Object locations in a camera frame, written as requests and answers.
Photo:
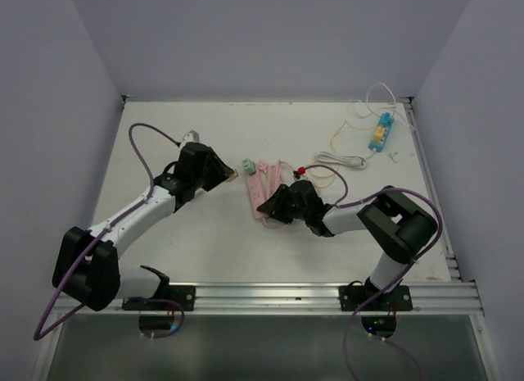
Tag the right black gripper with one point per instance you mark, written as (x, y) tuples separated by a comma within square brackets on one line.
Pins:
[(276, 207)]

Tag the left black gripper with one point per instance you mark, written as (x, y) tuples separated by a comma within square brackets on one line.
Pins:
[(220, 171)]

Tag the yellow USB charger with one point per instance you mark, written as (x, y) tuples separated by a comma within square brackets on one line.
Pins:
[(232, 176)]

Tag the green USB charger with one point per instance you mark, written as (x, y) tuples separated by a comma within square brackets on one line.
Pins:
[(249, 166)]

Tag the pink power strip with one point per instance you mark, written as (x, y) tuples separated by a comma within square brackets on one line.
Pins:
[(257, 194)]

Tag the blue power strip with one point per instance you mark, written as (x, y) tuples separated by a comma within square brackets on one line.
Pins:
[(386, 120)]

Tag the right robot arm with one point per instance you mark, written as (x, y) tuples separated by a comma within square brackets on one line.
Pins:
[(400, 227)]

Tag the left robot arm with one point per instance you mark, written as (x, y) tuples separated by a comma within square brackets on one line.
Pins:
[(87, 268)]

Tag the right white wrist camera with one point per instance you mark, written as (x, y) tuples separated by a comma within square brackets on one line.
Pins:
[(300, 174)]

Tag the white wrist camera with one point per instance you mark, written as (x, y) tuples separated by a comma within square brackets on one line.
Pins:
[(300, 174), (190, 137)]

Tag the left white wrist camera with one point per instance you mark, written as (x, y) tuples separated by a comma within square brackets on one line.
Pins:
[(190, 137)]

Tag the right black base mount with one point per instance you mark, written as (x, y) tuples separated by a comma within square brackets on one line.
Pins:
[(352, 295)]

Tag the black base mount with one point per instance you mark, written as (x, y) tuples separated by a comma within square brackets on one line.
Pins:
[(352, 295), (184, 295)]

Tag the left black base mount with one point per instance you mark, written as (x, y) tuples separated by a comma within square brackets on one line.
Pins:
[(184, 295)]

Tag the aluminium front rail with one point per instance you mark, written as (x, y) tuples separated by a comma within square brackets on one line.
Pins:
[(454, 298)]

